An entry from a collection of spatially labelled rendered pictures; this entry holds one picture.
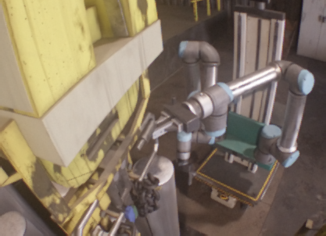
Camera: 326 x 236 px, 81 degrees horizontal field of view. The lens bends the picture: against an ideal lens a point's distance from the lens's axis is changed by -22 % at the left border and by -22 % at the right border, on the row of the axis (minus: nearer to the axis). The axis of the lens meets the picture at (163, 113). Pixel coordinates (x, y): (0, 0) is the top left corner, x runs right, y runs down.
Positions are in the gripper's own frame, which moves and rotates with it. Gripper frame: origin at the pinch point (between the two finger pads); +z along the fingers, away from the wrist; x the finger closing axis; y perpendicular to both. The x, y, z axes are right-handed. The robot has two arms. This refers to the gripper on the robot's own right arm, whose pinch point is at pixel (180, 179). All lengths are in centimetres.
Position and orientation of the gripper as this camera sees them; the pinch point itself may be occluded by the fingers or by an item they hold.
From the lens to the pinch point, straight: 163.2
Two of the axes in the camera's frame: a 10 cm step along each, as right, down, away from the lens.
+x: -8.4, -1.4, 5.2
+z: -0.3, 9.7, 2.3
